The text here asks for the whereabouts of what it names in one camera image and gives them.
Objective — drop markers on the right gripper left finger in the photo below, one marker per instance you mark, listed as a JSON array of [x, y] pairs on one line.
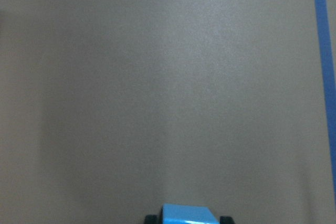
[[152, 219]]

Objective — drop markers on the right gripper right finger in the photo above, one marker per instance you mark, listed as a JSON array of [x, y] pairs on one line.
[[226, 220]]

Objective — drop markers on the small blue block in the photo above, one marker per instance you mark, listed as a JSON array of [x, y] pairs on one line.
[[172, 213]]

